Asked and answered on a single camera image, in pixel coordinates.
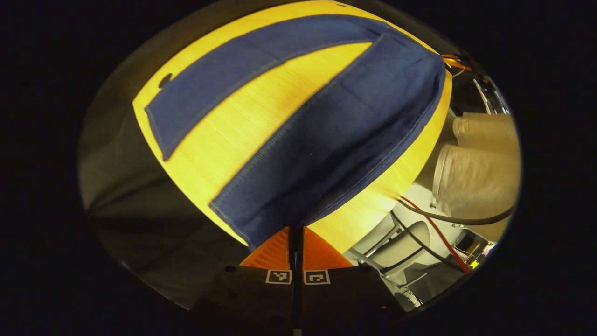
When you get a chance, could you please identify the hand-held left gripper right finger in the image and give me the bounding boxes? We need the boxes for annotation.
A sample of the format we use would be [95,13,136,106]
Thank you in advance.
[297,226,407,333]

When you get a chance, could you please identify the black backdrop cloth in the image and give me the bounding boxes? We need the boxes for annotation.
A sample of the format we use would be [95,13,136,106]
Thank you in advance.
[78,2,255,311]

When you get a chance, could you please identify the red cable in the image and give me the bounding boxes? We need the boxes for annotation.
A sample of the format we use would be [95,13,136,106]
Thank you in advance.
[400,196,472,274]

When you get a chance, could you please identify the black cable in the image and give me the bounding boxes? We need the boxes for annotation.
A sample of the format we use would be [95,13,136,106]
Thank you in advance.
[396,196,517,226]
[390,211,463,272]

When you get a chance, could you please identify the grey chair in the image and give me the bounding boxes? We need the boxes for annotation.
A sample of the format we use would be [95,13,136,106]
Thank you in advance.
[347,220,432,300]

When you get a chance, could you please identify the blue denim jeans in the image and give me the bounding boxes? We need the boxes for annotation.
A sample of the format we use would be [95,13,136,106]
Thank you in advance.
[145,14,447,252]

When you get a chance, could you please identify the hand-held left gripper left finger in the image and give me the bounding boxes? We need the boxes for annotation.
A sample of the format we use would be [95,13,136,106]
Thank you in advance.
[191,226,296,333]

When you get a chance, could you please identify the person's beige trousers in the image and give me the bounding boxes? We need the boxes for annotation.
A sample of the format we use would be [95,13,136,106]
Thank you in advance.
[432,112,521,230]

